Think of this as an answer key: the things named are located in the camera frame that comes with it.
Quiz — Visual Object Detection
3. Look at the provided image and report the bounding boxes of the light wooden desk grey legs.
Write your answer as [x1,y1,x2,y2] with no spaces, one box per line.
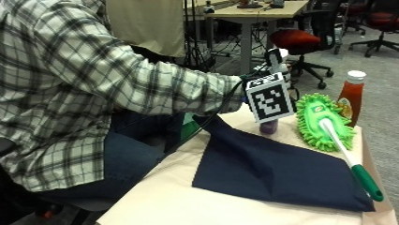
[205,0,311,76]

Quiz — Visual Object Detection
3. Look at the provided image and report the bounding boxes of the green duster with white handle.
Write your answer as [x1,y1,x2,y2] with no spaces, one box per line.
[294,92,386,203]

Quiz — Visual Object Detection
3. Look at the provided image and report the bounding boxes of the black tripod stand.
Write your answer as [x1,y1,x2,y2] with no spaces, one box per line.
[182,0,218,71]

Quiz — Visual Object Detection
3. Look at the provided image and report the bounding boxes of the purple cup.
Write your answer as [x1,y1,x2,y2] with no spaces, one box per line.
[258,119,279,136]

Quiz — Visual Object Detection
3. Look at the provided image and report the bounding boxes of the black glove cable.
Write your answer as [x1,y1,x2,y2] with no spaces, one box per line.
[160,74,261,158]

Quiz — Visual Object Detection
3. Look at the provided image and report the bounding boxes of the white cube of black markers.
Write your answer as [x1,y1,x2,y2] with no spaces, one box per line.
[243,71,298,125]

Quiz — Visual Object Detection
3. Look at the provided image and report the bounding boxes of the red ketchup bottle white cap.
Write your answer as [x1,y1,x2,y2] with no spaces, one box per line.
[335,69,368,128]

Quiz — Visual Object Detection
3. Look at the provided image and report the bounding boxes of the beige tablecloth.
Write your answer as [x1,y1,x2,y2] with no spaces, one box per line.
[96,104,399,225]

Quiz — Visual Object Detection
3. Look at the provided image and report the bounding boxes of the red office chair black base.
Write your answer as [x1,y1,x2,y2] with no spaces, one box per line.
[269,8,337,91]
[347,0,399,59]

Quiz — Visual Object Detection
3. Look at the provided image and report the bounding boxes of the green object under table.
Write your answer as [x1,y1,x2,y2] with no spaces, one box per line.
[178,112,202,143]

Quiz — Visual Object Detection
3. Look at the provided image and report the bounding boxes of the beige panel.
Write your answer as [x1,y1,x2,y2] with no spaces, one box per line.
[105,0,188,59]

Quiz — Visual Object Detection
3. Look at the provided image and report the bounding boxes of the the person in plaid shirt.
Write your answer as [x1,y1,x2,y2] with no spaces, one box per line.
[0,0,247,203]

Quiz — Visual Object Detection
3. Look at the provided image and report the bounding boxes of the small dark object on desk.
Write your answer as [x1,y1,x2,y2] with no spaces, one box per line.
[202,0,217,14]

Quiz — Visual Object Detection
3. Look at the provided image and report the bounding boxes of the navy blue cloth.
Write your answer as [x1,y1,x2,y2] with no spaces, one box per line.
[190,114,376,213]

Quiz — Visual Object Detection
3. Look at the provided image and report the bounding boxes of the dark flat object on desk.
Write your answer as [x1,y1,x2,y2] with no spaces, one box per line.
[235,0,266,9]

